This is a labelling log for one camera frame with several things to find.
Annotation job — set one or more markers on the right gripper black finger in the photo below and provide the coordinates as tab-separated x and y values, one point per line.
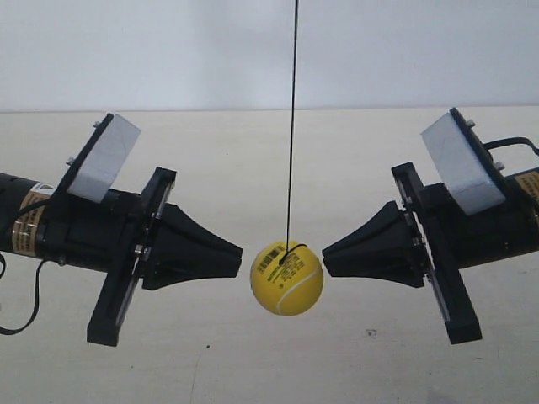
383	245
396	272

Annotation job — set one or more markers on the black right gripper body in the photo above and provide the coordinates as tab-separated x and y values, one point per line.
458	240

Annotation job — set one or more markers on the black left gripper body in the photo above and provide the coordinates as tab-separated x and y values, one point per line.
111	237

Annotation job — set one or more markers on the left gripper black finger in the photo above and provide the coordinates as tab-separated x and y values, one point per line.
180	238
157	274

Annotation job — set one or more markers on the yellow tennis ball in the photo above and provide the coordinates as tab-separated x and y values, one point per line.
286	278

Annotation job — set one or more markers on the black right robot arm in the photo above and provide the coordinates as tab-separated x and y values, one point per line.
529	227

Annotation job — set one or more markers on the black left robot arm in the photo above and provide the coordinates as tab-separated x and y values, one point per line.
23	202

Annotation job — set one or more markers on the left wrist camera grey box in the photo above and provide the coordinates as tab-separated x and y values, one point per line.
95	168

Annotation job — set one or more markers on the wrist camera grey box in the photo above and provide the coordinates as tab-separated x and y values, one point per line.
463	163
95	168

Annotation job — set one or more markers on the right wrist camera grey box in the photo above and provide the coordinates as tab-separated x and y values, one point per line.
463	163

